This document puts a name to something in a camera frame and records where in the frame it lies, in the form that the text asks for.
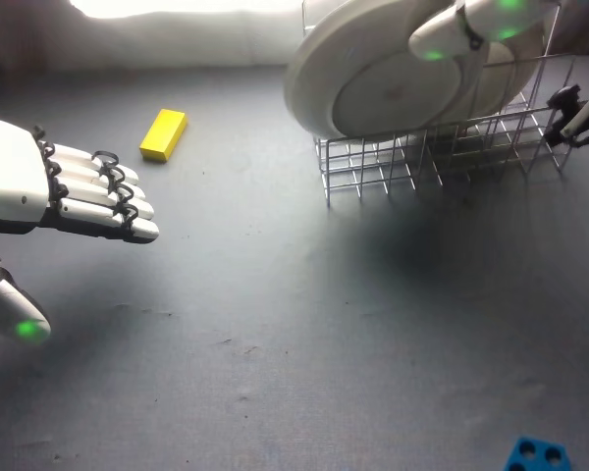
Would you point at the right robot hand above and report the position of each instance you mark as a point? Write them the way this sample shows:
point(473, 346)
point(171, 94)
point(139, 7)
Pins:
point(442, 36)

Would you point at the yellow rectangular block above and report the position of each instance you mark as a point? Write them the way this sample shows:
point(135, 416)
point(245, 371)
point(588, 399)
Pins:
point(162, 135)

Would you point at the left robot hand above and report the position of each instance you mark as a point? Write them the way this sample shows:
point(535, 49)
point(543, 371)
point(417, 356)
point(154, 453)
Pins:
point(10, 176)

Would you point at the blue block with holes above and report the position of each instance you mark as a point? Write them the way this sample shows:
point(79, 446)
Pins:
point(513, 463)

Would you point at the grey table cloth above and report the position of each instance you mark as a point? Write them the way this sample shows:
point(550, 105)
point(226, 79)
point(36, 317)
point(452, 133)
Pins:
point(275, 319)

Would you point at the white round plate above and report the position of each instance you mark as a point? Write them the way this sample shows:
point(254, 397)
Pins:
point(510, 73)
point(373, 98)

